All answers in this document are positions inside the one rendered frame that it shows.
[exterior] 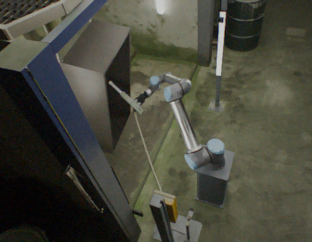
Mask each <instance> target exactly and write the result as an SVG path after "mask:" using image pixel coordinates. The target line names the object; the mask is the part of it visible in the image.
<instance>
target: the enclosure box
mask: <svg viewBox="0 0 312 242"><path fill-rule="evenodd" d="M60 65H61V68H62V69H63V72H64V74H65V76H66V78H67V80H68V81H69V84H70V86H71V88H72V90H73V92H74V94H75V96H76V98H77V100H78V103H79V104H80V106H81V108H82V110H83V112H84V115H85V116H86V118H87V120H88V123H89V125H90V127H91V128H92V130H93V133H94V135H95V137H96V139H97V141H98V142H99V145H100V146H101V148H102V151H103V152H106V153H110V154H113V153H114V150H115V148H116V146H117V144H118V141H119V139H120V136H121V135H122V133H123V130H124V128H125V125H126V123H127V120H128V119H129V117H130V114H131V106H130V104H129V103H127V101H126V100H125V99H124V98H123V97H121V96H120V93H119V92H118V91H117V90H116V89H115V88H114V87H113V86H112V85H110V84H109V82H110V81H112V83H113V84H114V85H115V86H117V87H118V88H119V90H120V91H121V92H123V91H124V92H125V93H126V94H127V95H128V96H129V97H130V98H131V28H130V27H126V26H121V25H116V24H110V23H108V22H103V21H99V20H94V19H93V20H91V22H90V24H89V25H88V26H87V28H85V30H84V31H83V33H82V34H81V36H80V37H79V38H78V39H77V40H76V42H75V43H74V44H73V45H72V46H71V48H70V50H69V51H68V52H67V53H66V55H65V56H64V57H63V59H62V60H61V61H60Z"/></svg>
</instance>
